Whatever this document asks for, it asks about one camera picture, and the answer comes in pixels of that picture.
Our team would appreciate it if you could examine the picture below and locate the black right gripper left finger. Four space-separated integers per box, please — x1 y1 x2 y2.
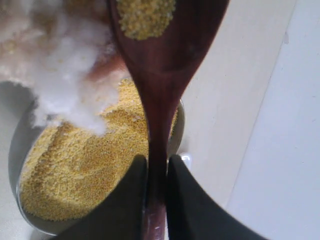
56 155 147 240

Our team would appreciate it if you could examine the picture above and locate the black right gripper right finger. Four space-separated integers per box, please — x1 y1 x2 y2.
166 155 263 240

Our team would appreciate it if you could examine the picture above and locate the dark brown wooden spoon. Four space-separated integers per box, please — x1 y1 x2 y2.
107 0 229 240

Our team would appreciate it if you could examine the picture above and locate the tan teddy bear striped shirt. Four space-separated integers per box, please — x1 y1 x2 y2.
0 0 129 135

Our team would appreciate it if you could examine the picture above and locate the yellow millet grain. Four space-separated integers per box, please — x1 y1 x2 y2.
19 0 179 222

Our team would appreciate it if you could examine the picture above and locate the steel bowl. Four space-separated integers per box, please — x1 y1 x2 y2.
8 98 187 236

